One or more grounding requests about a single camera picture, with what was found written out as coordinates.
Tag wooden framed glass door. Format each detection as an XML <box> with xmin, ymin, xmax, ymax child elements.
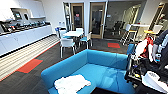
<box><xmin>88</xmin><ymin>1</ymin><xmax>108</xmax><ymax>40</ymax></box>
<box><xmin>69</xmin><ymin>2</ymin><xmax>86</xmax><ymax>35</ymax></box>

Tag person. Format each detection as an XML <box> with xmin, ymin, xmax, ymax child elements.
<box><xmin>152</xmin><ymin>28</ymin><xmax>168</xmax><ymax>65</ymax></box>

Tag dark wall-mounted appliance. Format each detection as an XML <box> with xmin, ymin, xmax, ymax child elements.
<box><xmin>12</xmin><ymin>11</ymin><xmax>24</xmax><ymax>21</ymax></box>

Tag white high table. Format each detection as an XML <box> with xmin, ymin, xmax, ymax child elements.
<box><xmin>119</xmin><ymin>22</ymin><xmax>150</xmax><ymax>46</ymax></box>

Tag white kitchen base cabinets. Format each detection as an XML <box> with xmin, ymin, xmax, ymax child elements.
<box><xmin>0</xmin><ymin>24</ymin><xmax>54</xmax><ymax>57</ymax></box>

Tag dark office chair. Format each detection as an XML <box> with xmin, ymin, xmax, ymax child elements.
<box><xmin>110</xmin><ymin>20</ymin><xmax>124</xmax><ymax>36</ymax></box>

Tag white rounded device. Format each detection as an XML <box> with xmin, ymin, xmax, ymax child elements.
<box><xmin>141</xmin><ymin>70</ymin><xmax>168</xmax><ymax>94</ymax></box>

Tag yellow bar stool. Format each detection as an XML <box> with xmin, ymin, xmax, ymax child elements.
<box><xmin>143</xmin><ymin>24</ymin><xmax>165</xmax><ymax>40</ymax></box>

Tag white chair blue seat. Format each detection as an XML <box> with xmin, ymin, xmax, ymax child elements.
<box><xmin>78</xmin><ymin>31</ymin><xmax>94</xmax><ymax>51</ymax></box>
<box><xmin>58</xmin><ymin>28</ymin><xmax>68</xmax><ymax>39</ymax></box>

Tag blue sofa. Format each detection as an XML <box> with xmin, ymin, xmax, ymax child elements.
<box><xmin>40</xmin><ymin>48</ymin><xmax>138</xmax><ymax>94</ymax></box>

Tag white dining table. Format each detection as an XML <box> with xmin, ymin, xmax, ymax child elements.
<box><xmin>62</xmin><ymin>30</ymin><xmax>85</xmax><ymax>49</ymax></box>

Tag white T-shirt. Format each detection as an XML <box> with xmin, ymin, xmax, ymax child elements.
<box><xmin>53</xmin><ymin>73</ymin><xmax>92</xmax><ymax>94</ymax></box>

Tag white kitchen wall cabinets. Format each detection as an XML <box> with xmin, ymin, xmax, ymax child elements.
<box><xmin>0</xmin><ymin>0</ymin><xmax>47</xmax><ymax>22</ymax></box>

